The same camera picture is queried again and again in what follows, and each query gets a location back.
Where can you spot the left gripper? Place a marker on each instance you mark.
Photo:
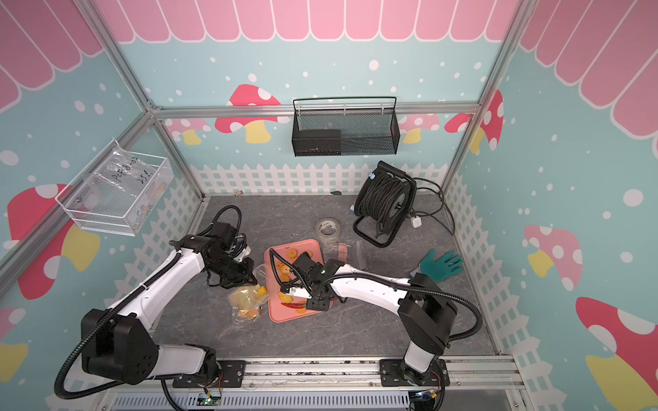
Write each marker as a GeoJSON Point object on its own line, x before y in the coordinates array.
{"type": "Point", "coordinates": [245, 276]}

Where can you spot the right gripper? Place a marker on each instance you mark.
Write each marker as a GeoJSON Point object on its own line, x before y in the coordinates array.
{"type": "Point", "coordinates": [312, 306]}

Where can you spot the red metal tongs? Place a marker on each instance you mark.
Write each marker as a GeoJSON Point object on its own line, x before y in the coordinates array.
{"type": "Point", "coordinates": [298, 306]}

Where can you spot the clear resealable bag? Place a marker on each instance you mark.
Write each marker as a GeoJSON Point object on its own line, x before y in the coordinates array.
{"type": "Point", "coordinates": [248, 301]}

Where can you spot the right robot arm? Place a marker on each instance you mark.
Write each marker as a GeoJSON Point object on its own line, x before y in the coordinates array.
{"type": "Point", "coordinates": [432, 318]}

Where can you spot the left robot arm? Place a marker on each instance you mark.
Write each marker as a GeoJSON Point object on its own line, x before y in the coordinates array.
{"type": "Point", "coordinates": [116, 346]}

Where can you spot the small clear zip bag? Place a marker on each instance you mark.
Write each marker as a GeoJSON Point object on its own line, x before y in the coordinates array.
{"type": "Point", "coordinates": [354, 254]}

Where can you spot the clear tape roll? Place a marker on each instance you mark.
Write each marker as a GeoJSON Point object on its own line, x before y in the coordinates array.
{"type": "Point", "coordinates": [328, 231]}

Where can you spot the white power plug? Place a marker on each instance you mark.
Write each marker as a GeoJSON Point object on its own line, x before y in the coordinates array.
{"type": "Point", "coordinates": [416, 222]}

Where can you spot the green rubber glove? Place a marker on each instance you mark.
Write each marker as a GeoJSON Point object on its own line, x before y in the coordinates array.
{"type": "Point", "coordinates": [439, 268]}

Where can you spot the black cable reel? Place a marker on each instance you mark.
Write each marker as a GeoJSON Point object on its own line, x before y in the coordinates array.
{"type": "Point", "coordinates": [386, 197]}

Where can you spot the clear wire wall basket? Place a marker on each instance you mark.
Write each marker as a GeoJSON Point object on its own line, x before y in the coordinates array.
{"type": "Point", "coordinates": [117, 192]}

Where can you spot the black mesh wall basket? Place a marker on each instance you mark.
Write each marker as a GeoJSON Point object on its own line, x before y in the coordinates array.
{"type": "Point", "coordinates": [345, 126]}

